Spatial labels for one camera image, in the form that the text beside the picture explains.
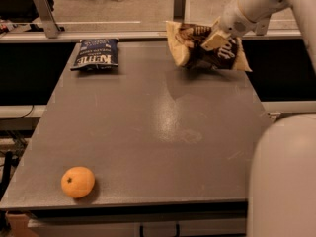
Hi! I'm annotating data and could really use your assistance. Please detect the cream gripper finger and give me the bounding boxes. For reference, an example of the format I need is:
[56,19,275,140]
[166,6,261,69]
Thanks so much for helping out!
[200,17,231,51]

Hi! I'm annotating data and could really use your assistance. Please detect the brown sea salt chip bag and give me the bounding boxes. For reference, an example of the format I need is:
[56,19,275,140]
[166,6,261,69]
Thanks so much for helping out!
[166,21,251,72]

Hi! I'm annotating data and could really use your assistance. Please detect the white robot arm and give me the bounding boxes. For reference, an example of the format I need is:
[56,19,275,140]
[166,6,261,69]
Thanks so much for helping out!
[202,0,316,237]

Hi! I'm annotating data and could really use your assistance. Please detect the blue Kettle chip bag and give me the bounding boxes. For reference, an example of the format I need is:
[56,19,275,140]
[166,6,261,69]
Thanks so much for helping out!
[70,39,119,71]

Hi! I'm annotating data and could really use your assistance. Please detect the orange fruit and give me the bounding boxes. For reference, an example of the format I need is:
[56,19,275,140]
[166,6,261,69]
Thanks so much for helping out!
[61,167,95,198]

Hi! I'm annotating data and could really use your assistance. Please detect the right metal bracket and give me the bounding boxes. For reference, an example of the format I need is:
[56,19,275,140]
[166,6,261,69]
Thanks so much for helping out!
[255,17,270,36]

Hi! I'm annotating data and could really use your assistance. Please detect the metal bracket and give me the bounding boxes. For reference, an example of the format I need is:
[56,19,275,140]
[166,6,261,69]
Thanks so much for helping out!
[255,17,270,36]
[33,0,60,39]
[173,0,186,21]

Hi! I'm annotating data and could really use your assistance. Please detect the middle metal bracket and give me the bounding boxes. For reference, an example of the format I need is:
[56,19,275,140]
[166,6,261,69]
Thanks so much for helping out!
[173,0,186,21]

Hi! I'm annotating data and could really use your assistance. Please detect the metal rail behind table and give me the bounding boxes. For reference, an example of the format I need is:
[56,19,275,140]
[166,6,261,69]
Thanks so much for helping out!
[0,30,302,43]

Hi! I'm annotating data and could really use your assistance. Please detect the left metal bracket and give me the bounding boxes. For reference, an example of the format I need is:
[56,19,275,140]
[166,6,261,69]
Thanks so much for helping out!
[33,0,60,39]

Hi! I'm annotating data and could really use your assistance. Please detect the black cable at left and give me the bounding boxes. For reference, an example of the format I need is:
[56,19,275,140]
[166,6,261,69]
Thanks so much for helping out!
[0,105,35,122]

